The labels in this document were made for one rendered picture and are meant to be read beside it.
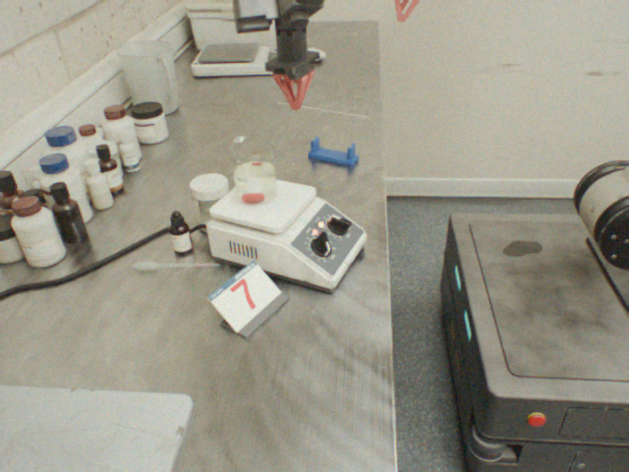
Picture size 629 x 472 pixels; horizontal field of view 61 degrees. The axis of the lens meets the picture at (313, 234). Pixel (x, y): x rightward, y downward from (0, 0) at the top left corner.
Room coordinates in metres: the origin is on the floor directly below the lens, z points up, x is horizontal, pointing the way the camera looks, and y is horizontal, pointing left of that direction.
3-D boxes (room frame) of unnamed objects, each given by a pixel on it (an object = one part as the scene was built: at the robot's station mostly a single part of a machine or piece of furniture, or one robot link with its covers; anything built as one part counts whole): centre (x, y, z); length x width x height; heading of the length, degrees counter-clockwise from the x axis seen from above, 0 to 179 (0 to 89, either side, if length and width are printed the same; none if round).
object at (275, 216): (0.67, 0.07, 0.83); 0.12 x 0.12 x 0.01; 63
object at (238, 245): (0.65, 0.05, 0.79); 0.22 x 0.13 x 0.08; 63
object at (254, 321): (0.53, 0.09, 0.77); 0.09 x 0.06 x 0.04; 143
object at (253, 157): (0.68, 0.08, 0.88); 0.07 x 0.06 x 0.08; 41
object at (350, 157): (0.96, -0.05, 0.77); 0.10 x 0.03 x 0.04; 61
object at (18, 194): (0.74, 0.47, 0.80); 0.04 x 0.04 x 0.11
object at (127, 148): (0.95, 0.35, 0.79); 0.03 x 0.03 x 0.08
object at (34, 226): (0.67, 0.41, 0.80); 0.06 x 0.06 x 0.10
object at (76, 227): (0.72, 0.39, 0.80); 0.04 x 0.04 x 0.10
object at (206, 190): (0.74, 0.16, 0.79); 0.06 x 0.06 x 0.08
